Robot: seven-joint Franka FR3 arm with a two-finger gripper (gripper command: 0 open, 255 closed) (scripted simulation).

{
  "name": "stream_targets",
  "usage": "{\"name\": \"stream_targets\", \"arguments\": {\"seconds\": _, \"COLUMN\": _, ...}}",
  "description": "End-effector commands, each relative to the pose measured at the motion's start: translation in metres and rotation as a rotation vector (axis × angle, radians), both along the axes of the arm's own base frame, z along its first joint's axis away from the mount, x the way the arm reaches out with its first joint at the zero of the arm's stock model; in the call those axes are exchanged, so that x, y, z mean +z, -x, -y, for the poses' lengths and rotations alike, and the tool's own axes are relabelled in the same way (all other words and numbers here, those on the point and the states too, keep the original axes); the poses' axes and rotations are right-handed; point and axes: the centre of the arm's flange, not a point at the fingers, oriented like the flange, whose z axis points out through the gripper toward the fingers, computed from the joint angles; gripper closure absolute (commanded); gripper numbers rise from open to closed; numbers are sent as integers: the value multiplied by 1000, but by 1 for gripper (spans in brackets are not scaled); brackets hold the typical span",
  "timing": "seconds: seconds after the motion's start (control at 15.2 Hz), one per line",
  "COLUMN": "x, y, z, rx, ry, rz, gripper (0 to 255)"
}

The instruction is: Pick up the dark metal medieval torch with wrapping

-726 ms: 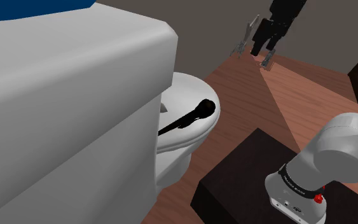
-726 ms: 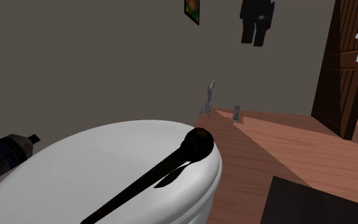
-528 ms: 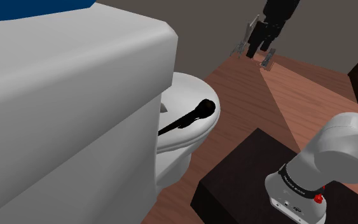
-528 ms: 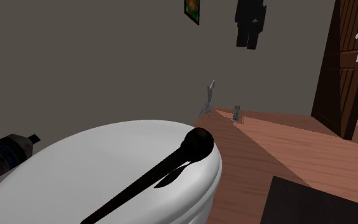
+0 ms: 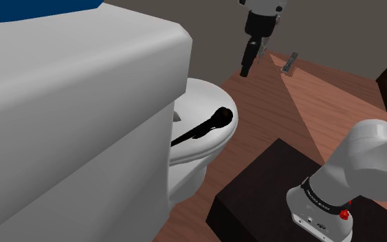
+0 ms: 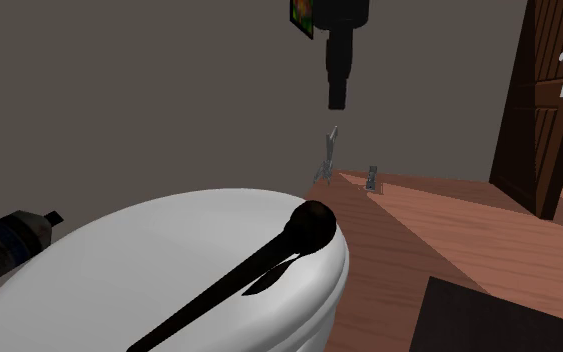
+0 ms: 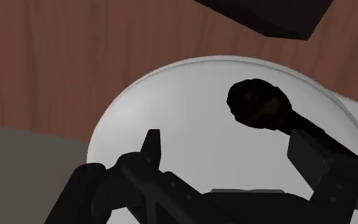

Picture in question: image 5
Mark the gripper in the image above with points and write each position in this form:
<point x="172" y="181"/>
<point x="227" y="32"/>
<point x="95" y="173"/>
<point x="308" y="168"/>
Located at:
<point x="260" y="25"/>

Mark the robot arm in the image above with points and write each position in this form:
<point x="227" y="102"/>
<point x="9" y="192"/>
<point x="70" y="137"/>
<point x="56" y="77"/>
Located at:
<point x="364" y="161"/>

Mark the small grey metal piece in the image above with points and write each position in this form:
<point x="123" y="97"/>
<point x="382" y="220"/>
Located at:
<point x="290" y="62"/>

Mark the black ladle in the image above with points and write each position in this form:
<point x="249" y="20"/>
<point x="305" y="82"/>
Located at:
<point x="221" y="117"/>

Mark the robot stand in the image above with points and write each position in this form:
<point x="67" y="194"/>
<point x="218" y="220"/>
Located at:
<point x="263" y="187"/>

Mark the white toilet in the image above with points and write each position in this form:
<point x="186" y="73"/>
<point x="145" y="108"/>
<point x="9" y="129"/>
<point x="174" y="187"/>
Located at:
<point x="79" y="100"/>

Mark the dark blue panel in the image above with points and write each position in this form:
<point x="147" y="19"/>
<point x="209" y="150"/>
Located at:
<point x="29" y="8"/>

